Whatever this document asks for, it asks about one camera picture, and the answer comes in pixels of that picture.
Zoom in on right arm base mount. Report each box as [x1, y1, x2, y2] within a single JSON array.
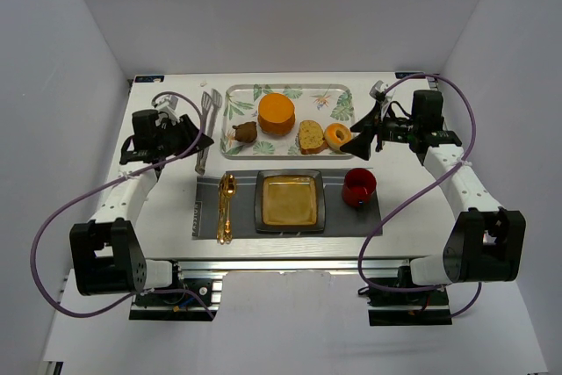
[[357, 259, 452, 327]]

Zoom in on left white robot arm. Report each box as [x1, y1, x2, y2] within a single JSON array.
[[69, 109, 213, 296]]

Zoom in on silver metal tongs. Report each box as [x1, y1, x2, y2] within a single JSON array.
[[195, 89, 222, 176]]

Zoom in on red enamel mug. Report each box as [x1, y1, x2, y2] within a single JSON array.
[[342, 168, 377, 208]]

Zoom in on orange glazed donut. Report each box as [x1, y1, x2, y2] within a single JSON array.
[[324, 123, 353, 152]]

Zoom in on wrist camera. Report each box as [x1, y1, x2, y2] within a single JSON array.
[[369, 80, 393, 106], [152, 95, 178, 123]]

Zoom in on square brown ceramic plate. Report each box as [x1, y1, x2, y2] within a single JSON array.
[[255, 169, 326, 234]]

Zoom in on aluminium table rail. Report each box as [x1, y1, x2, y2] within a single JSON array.
[[175, 256, 429, 274]]

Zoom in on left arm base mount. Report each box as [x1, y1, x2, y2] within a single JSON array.
[[129, 261, 226, 321]]

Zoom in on round orange cake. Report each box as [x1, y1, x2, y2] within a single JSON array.
[[257, 92, 296, 136]]

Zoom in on gold spoon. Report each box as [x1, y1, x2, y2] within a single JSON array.
[[223, 174, 237, 244]]

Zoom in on leaf pattern serving tray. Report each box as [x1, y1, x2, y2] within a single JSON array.
[[220, 83, 356, 159]]

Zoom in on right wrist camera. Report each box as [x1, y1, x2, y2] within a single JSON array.
[[369, 80, 393, 106]]

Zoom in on speckled bread slice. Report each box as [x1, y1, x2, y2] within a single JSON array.
[[298, 120, 328, 155]]

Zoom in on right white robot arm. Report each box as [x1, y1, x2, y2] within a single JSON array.
[[341, 82, 526, 292]]

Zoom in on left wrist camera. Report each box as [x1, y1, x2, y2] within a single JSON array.
[[152, 95, 178, 123]]

